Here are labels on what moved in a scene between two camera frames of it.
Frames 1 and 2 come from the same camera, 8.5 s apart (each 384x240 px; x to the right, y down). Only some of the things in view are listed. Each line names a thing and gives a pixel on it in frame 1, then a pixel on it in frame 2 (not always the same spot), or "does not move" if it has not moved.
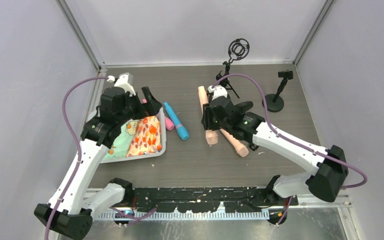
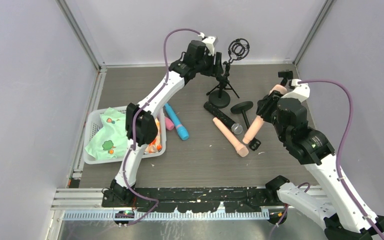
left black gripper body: [139, 105] -> [217, 62]
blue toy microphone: [181, 131] does not move
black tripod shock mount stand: [238, 49] does not move
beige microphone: [211, 135] -> [259, 121]
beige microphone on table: [241, 150] does not move
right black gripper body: [208, 116] -> [266, 104]
